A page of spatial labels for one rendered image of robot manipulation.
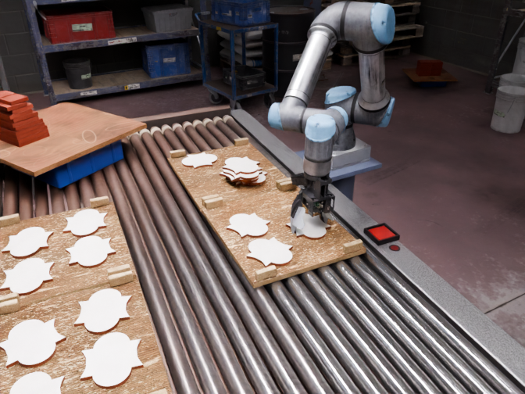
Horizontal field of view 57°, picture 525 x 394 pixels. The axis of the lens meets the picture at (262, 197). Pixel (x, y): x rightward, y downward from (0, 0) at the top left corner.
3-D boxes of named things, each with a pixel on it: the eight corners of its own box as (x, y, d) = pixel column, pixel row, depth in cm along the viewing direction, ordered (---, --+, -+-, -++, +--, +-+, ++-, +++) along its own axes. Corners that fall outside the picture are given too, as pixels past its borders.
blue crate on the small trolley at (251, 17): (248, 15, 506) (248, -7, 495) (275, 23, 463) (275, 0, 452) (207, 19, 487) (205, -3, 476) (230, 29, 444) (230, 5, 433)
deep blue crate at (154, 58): (182, 65, 605) (179, 34, 586) (191, 74, 573) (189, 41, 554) (142, 70, 587) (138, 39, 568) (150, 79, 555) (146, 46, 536)
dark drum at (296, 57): (294, 80, 596) (297, 3, 551) (322, 92, 551) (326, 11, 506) (252, 87, 572) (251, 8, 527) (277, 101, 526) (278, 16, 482)
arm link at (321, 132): (341, 115, 126) (330, 127, 119) (337, 152, 132) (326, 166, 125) (312, 109, 128) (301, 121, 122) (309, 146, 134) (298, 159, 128)
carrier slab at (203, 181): (249, 145, 201) (249, 142, 200) (295, 189, 168) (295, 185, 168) (167, 161, 188) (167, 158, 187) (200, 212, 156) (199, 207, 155)
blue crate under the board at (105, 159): (76, 141, 206) (71, 119, 201) (126, 158, 191) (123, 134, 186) (8, 169, 184) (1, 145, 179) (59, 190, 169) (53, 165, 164)
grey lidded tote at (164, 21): (181, 24, 579) (179, 2, 567) (195, 29, 553) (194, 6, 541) (142, 29, 555) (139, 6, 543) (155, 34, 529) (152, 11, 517)
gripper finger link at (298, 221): (292, 241, 137) (306, 213, 134) (283, 229, 141) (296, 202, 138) (301, 241, 139) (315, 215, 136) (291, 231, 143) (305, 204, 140)
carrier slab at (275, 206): (296, 189, 168) (296, 185, 168) (366, 252, 136) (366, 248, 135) (201, 212, 156) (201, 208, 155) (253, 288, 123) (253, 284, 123)
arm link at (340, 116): (313, 101, 139) (299, 114, 131) (351, 105, 135) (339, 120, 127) (312, 126, 143) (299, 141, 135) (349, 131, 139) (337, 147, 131)
